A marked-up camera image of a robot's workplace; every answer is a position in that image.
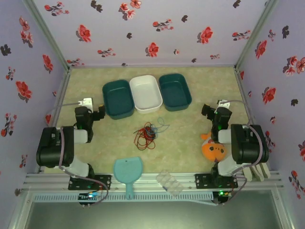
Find white plastic bin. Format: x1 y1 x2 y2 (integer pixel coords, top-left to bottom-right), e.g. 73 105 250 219
129 74 164 114

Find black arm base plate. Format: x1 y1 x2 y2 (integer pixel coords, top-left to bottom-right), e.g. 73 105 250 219
194 173 239 189
68 174 112 191

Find orange plush fish toy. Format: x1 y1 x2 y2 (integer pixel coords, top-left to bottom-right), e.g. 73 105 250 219
200 132 227 163

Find wide aluminium frame rail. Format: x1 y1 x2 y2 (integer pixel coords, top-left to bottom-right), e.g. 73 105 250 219
22 172 285 192

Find aluminium corner post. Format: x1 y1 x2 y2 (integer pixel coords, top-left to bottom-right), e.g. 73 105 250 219
234 0 279 70
22 0 71 70

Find small circuit board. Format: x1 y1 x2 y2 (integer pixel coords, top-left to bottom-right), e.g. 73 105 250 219
213 190 233 206
78 192 101 207

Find teal plastic bin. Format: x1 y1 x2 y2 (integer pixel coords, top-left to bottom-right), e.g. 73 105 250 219
158 73 193 112
102 79 135 120

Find aluminium side rail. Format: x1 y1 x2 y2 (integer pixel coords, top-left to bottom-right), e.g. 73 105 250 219
234 67 254 125
50 69 72 128

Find light blue dustpan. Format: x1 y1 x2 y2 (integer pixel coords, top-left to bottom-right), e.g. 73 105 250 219
113 156 144 200

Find arm grey hose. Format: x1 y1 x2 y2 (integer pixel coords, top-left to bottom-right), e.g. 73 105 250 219
46 101 110 206
215 100 264 206

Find white slotted cable duct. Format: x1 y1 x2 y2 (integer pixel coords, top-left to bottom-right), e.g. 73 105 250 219
32 193 214 203

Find beige plastic clip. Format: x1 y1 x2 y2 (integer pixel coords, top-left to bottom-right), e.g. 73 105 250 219
261 163 271 178
252 164 263 182
243 166 254 183

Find right arm grey hose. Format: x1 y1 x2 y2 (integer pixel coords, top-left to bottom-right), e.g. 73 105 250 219
215 100 264 206

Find left arm grey hose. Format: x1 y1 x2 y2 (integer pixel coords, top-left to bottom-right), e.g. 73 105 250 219
46 101 110 206

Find black cable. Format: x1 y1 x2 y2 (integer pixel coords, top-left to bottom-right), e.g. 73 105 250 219
142 124 158 140
142 123 158 139

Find clear plastic organizer box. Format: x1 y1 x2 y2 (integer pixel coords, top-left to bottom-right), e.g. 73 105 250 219
156 169 184 198

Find thin aluminium frame rail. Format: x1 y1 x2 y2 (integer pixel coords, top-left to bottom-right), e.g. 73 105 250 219
69 63 237 70

